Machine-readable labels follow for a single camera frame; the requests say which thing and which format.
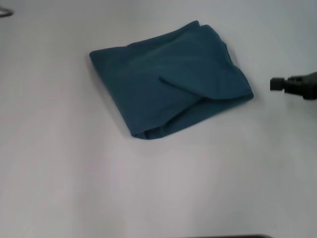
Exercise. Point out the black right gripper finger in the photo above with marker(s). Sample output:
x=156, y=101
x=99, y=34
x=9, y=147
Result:
x=278, y=84

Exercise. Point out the teal t-shirt with pink print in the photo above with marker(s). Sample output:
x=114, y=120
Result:
x=161, y=86

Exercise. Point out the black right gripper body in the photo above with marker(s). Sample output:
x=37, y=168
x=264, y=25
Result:
x=303, y=86

